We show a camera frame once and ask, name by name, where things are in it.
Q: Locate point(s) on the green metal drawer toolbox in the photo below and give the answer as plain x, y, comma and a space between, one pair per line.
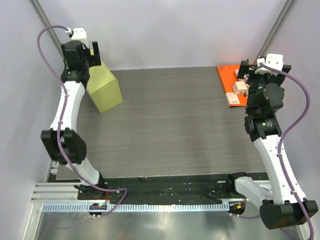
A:
103, 88

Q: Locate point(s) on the white red small box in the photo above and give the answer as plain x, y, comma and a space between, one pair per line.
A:
232, 99

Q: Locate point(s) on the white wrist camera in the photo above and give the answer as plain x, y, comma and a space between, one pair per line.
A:
78, 34
271, 60

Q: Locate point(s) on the white slotted cable duct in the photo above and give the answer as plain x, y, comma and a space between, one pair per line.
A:
131, 208

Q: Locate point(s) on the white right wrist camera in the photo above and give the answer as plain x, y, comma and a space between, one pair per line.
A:
271, 60

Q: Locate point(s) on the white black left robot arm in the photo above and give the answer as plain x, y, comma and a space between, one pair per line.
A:
61, 140

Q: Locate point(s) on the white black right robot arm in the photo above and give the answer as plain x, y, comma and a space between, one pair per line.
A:
285, 205

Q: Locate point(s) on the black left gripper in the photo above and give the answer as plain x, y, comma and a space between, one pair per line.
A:
93, 60

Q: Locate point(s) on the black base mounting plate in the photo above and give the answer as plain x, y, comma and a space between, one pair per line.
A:
163, 190

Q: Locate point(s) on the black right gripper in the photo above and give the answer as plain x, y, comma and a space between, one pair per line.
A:
249, 68

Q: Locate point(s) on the left aluminium corner post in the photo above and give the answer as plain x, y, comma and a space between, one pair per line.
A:
46, 23

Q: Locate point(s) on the small beige cube box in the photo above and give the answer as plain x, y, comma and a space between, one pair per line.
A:
239, 88

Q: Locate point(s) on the orange flat tray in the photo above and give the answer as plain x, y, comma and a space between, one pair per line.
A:
227, 76

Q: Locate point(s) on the aluminium corner post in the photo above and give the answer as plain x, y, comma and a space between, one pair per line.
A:
283, 14
46, 23

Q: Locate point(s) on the right aluminium corner post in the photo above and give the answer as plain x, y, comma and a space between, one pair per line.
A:
283, 14

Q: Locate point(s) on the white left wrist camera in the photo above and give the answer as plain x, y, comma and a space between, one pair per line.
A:
78, 34

